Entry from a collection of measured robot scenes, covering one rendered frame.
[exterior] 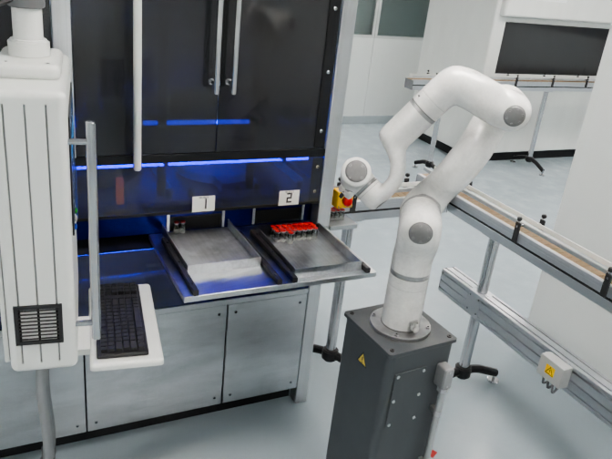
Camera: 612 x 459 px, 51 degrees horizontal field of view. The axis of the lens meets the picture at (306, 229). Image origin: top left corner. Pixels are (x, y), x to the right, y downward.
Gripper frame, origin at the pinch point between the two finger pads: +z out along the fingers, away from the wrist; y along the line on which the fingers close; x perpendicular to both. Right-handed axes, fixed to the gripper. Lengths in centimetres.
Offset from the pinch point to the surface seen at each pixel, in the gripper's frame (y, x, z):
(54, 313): -81, 32, -45
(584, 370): 12, -110, 43
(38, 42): -32, 77, -56
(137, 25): -10, 78, -22
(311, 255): -26.1, -4.9, 26.6
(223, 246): -45, 21, 24
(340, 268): -22.6, -15.5, 16.6
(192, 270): -56, 20, 2
